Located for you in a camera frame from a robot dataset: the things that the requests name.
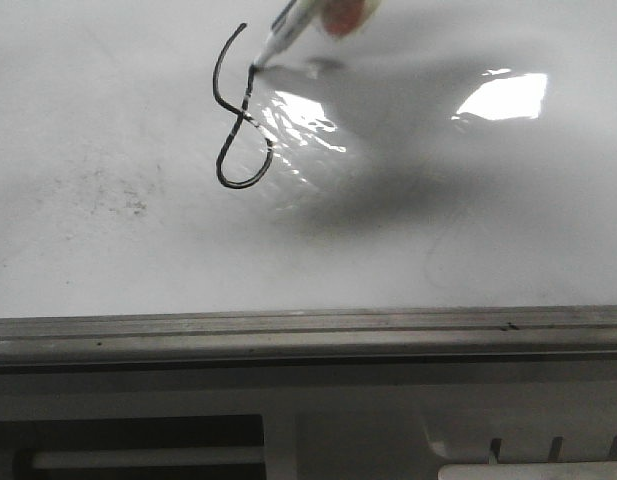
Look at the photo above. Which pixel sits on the white black whiteboard marker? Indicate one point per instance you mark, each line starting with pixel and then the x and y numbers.
pixel 286 28

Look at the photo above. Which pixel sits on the red round magnet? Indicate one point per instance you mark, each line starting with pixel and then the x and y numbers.
pixel 340 18

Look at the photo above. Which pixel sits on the white whiteboard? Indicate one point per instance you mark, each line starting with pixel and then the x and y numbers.
pixel 448 153

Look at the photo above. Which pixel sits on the white appliance panel below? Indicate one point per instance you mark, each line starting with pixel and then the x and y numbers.
pixel 444 421

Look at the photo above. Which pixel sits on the grey aluminium whiteboard frame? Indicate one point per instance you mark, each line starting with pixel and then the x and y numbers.
pixel 305 334

